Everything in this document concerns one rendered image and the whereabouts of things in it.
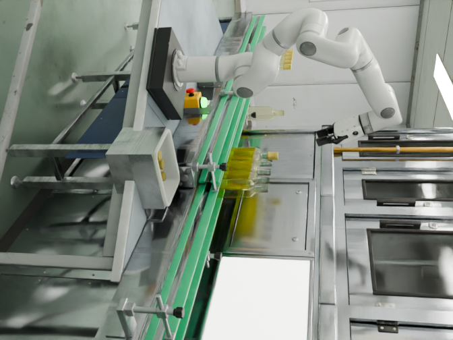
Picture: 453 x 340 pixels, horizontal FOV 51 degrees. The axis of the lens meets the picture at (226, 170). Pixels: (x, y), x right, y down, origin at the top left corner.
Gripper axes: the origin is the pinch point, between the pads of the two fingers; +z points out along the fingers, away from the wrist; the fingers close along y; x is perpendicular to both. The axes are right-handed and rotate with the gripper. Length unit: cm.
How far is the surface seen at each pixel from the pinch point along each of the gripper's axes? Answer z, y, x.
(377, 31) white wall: -18, 580, -178
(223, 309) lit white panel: 38, -59, -16
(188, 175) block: 46, -20, 12
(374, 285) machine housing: -5, -42, -37
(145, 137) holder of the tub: 47, -29, 36
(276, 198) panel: 26.9, -1.3, -20.5
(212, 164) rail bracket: 35.8, -19.3, 13.5
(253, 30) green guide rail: 41, 131, 13
